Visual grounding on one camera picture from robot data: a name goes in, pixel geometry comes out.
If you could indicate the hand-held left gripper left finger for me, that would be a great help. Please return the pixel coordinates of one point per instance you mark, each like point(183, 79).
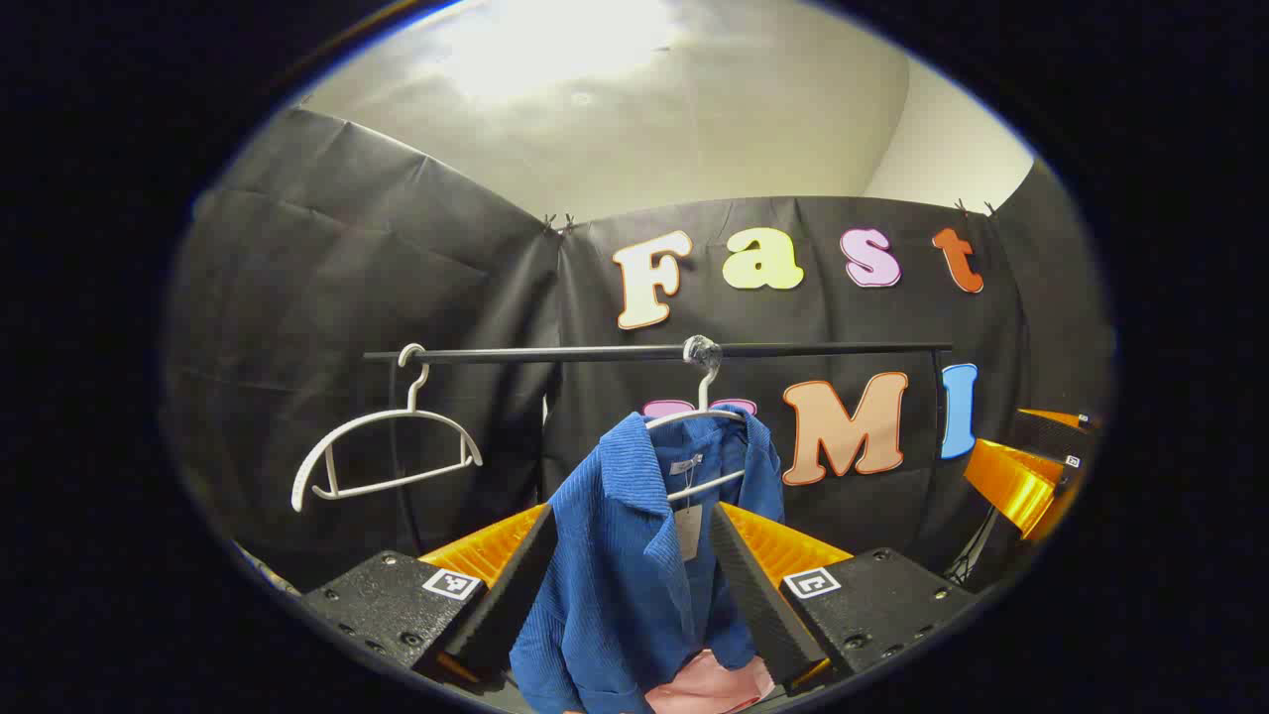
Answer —
point(516, 595)

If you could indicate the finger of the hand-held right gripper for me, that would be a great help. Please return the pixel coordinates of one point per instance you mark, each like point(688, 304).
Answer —
point(1051, 434)
point(1016, 486)

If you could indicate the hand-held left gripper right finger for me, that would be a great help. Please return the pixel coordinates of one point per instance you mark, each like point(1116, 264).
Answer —
point(753, 595)

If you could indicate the pink laundry hamper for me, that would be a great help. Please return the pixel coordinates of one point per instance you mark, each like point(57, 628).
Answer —
point(714, 686)

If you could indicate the white clothes hanger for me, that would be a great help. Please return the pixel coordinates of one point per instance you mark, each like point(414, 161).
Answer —
point(397, 416)
point(703, 392)

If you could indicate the black clothes rack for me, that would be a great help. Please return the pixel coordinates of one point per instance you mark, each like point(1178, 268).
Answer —
point(555, 353)

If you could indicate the black backdrop cloth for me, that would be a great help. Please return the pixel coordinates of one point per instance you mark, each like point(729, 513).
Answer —
point(327, 297)

